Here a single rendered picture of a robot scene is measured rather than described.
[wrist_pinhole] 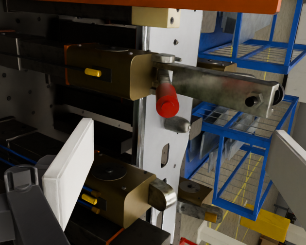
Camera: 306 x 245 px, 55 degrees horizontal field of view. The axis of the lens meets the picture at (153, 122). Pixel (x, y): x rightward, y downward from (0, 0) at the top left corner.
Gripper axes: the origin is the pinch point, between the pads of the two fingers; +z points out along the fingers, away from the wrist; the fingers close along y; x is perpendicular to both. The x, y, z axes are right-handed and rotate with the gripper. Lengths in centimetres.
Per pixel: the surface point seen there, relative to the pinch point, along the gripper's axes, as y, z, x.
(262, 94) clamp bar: 9.5, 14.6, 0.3
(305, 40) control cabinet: 366, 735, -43
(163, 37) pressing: -0.6, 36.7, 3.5
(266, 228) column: 293, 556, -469
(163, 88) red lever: -1.0, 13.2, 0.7
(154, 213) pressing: 0.1, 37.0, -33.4
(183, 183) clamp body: 9, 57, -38
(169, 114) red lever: -0.3, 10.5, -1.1
